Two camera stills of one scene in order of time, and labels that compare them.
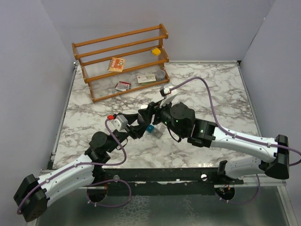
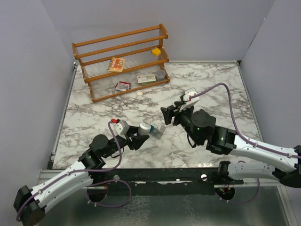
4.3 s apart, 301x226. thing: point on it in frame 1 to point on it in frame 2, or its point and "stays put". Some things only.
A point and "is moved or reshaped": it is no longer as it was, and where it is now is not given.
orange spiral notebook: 116,64 stays put
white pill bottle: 144,106 is moved or reshaped
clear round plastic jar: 160,75 stays put
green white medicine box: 146,78 stays put
